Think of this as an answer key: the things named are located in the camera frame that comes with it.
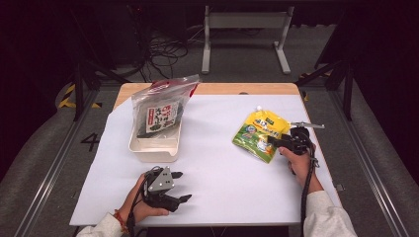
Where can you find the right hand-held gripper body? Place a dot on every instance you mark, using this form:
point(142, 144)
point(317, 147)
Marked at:
point(298, 141)

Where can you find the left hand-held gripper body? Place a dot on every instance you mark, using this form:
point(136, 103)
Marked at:
point(161, 182)

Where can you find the yellow green spout pouch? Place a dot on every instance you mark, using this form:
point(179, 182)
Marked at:
point(253, 131)

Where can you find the white plastic bin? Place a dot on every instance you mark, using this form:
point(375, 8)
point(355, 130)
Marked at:
point(154, 154)

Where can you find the clear bag of dark seaweed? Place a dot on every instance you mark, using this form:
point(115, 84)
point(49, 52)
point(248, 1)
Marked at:
point(145, 98)

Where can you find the person's right hand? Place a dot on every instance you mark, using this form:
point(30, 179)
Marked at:
point(301, 164)

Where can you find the person's left hand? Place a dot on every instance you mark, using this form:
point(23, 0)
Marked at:
point(135, 205)

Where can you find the white table sheet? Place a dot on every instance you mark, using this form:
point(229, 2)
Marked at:
point(217, 171)

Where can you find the wooden table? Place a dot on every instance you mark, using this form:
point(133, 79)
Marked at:
point(230, 88)

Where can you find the black tripod stand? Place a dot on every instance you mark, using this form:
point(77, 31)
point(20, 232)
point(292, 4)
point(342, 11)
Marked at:
point(79, 89)
point(346, 82)

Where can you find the yellow black hazard tape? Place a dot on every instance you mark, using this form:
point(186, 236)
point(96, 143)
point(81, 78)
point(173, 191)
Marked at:
point(67, 98)

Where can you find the metal floor rail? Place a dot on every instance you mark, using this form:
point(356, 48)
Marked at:
point(49, 177)
point(369, 171)

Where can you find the grey metal stand frame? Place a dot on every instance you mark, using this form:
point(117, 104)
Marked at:
point(245, 20)

